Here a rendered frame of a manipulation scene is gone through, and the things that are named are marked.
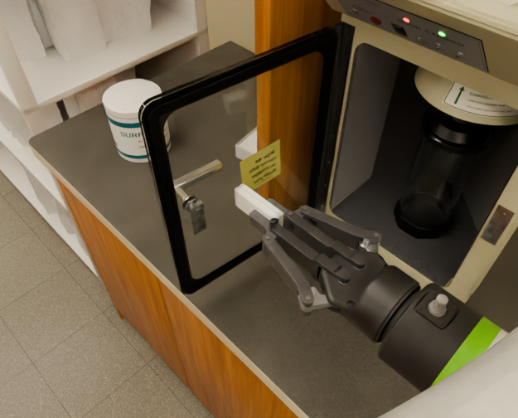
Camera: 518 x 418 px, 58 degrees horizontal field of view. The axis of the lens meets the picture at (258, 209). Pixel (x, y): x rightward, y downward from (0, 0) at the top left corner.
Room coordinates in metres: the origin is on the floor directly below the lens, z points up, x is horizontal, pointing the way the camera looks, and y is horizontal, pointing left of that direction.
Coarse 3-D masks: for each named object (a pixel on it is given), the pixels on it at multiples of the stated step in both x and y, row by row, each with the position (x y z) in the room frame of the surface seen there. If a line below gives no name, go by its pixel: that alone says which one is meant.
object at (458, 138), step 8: (432, 112) 0.61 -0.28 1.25; (440, 112) 0.59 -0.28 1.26; (432, 120) 0.58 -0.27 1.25; (440, 120) 0.57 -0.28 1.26; (448, 120) 0.57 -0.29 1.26; (456, 120) 0.57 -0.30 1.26; (464, 120) 0.56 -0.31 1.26; (432, 128) 0.57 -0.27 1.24; (440, 128) 0.56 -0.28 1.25; (448, 128) 0.55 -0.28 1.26; (456, 128) 0.55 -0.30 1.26; (464, 128) 0.55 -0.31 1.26; (472, 128) 0.55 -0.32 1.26; (480, 128) 0.55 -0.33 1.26; (488, 128) 0.56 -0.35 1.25; (440, 136) 0.55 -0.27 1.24; (448, 136) 0.54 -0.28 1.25; (456, 136) 0.54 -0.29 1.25; (464, 136) 0.54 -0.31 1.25; (472, 136) 0.54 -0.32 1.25; (480, 136) 0.54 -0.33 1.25
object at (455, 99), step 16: (416, 80) 0.58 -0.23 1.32; (432, 80) 0.55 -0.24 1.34; (448, 80) 0.53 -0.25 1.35; (432, 96) 0.53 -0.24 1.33; (448, 96) 0.52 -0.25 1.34; (464, 96) 0.51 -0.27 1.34; (480, 96) 0.50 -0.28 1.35; (448, 112) 0.51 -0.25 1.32; (464, 112) 0.50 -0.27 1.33; (480, 112) 0.49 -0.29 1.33; (496, 112) 0.49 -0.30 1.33; (512, 112) 0.49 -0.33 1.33
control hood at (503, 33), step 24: (336, 0) 0.57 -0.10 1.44; (384, 0) 0.48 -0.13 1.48; (408, 0) 0.44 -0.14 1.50; (432, 0) 0.42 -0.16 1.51; (456, 0) 0.41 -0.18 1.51; (480, 0) 0.41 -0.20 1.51; (456, 24) 0.41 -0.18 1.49; (480, 24) 0.39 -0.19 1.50; (504, 24) 0.37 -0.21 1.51; (504, 48) 0.39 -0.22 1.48; (504, 72) 0.42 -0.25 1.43
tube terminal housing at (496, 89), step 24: (360, 24) 0.60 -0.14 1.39; (384, 48) 0.57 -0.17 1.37; (408, 48) 0.55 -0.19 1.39; (456, 72) 0.50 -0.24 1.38; (480, 72) 0.48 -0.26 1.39; (504, 96) 0.46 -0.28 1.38; (336, 144) 0.61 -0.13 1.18; (504, 192) 0.42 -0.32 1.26; (336, 216) 0.59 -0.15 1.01; (480, 240) 0.42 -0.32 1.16; (504, 240) 0.42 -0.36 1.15; (480, 264) 0.40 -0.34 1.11; (456, 288) 0.41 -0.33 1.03
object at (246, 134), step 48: (240, 96) 0.50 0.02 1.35; (288, 96) 0.55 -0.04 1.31; (144, 144) 0.43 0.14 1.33; (192, 144) 0.46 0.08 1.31; (240, 144) 0.50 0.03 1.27; (288, 144) 0.56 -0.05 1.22; (192, 192) 0.45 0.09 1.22; (288, 192) 0.56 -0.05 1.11; (192, 240) 0.44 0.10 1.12; (240, 240) 0.50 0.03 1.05
